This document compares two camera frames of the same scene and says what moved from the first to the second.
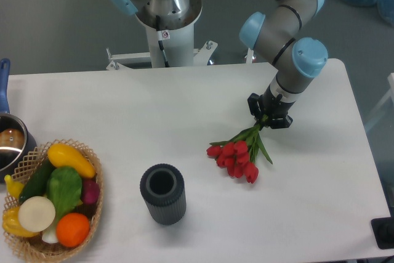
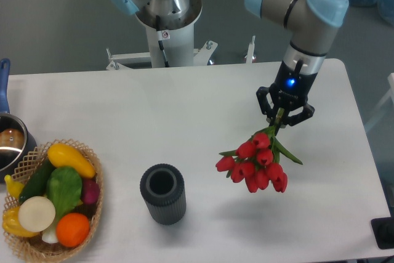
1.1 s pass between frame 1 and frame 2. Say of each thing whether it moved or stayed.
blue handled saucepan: stayed
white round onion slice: stayed
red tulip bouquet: moved
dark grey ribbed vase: stayed
